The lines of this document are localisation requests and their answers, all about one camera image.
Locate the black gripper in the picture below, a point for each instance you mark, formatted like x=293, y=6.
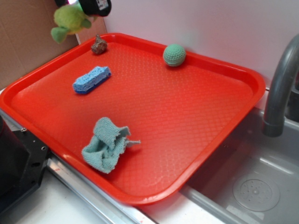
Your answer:
x=100, y=8

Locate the green plush turtle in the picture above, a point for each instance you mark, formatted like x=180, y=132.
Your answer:
x=69, y=19

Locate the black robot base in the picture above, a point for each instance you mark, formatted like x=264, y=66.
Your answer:
x=23, y=159

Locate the brown rock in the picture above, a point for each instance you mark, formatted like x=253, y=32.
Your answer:
x=99, y=45

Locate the blue sponge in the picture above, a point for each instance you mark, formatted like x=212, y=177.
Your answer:
x=89, y=81

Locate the brown cardboard panel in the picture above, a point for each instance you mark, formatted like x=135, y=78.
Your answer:
x=25, y=39

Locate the green textured ball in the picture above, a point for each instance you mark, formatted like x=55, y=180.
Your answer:
x=174, y=55

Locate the red plastic tray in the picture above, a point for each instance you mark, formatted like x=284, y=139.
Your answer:
x=179, y=114

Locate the teal crumpled cloth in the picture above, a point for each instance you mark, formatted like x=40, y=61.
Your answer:
x=106, y=145

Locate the grey faucet spout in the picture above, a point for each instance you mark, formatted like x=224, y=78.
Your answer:
x=283, y=97

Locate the grey plastic sink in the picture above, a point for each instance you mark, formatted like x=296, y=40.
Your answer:
x=249, y=179

